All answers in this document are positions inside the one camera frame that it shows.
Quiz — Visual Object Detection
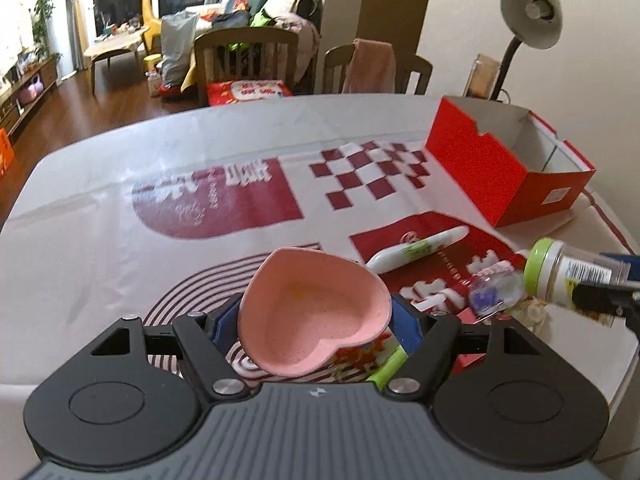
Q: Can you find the green-lidded spice jar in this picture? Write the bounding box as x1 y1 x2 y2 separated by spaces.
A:
523 237 631 327

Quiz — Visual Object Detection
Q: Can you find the clear jar with blue pins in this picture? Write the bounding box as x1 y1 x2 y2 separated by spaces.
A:
468 269 525 316

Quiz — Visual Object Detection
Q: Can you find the white and green tube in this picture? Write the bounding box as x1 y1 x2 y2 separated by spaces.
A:
366 226 470 275

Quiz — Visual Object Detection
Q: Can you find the pink heart-shaped dish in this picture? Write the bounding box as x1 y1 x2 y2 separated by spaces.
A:
238 247 392 377

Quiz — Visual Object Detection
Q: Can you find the green plastic stick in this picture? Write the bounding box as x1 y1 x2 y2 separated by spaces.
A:
367 346 408 391

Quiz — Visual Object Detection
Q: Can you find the red and white tablecloth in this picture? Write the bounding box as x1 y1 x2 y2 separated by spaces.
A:
0 93 640 406

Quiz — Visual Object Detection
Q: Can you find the red cardboard shoe box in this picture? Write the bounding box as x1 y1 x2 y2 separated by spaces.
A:
425 96 596 228

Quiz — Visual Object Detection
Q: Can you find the red patterned seat cushion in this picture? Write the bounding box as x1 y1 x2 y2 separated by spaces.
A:
206 80 292 106

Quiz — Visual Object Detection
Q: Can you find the pink towel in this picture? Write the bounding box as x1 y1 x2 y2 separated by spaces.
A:
343 38 396 93

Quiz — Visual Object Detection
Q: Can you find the wooden dining chair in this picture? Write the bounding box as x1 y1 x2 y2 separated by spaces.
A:
193 27 298 106

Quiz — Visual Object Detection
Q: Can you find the wooden chair with pink towel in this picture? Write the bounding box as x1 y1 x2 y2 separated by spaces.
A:
321 38 433 96

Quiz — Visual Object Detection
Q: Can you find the grey desk lamp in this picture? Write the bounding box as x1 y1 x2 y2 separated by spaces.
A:
490 0 563 101

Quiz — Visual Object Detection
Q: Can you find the wooden tv cabinet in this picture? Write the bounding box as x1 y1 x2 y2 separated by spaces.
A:
1 58 58 136

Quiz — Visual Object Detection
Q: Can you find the wooden coffee table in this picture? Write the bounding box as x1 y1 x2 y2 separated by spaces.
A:
84 26 149 94

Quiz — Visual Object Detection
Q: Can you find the yellow giraffe toy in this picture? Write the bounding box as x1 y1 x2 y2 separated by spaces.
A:
141 0 162 54

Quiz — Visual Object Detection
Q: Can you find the green houseplant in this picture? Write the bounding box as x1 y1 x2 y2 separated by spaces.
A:
32 0 61 61

